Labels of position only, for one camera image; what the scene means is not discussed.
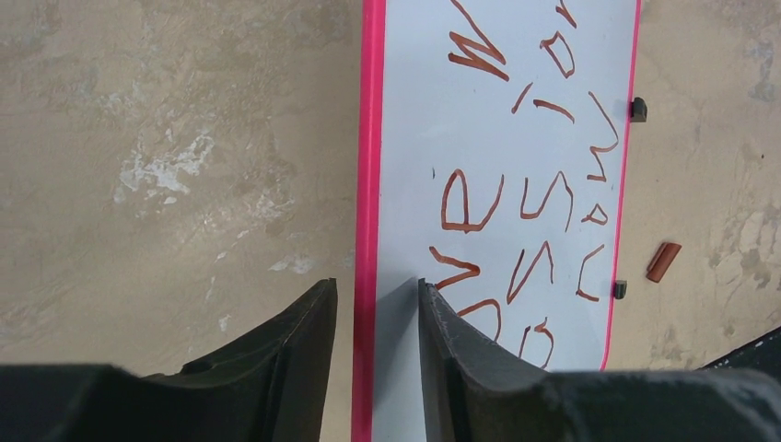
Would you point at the red marker cap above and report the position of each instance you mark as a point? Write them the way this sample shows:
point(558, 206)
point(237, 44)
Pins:
point(661, 261)

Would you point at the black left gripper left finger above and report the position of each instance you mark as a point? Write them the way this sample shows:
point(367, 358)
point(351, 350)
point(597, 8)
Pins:
point(267, 385)

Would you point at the black whiteboard clip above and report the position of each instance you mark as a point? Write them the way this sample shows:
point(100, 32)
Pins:
point(619, 289)
point(638, 110)

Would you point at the pink framed whiteboard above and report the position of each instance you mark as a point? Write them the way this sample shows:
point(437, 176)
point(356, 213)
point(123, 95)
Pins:
point(491, 164)

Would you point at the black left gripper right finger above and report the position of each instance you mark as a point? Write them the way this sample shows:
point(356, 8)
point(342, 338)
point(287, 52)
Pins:
point(475, 390)

